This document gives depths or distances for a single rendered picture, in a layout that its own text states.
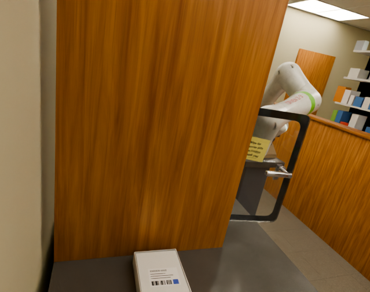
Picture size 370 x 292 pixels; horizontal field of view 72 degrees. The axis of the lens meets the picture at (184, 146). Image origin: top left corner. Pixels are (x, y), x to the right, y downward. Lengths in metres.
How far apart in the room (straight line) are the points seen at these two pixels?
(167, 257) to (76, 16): 0.61
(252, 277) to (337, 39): 5.59
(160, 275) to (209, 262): 0.18
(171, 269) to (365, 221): 2.27
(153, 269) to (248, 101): 0.49
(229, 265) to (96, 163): 0.49
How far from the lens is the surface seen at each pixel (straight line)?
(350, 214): 2.88
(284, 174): 0.86
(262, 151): 0.85
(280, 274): 0.90
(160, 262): 0.74
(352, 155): 2.83
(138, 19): 0.58
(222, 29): 0.64
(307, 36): 5.62
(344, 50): 6.30
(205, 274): 0.79
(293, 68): 1.39
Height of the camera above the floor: 1.49
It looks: 19 degrees down
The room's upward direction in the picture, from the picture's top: 10 degrees clockwise
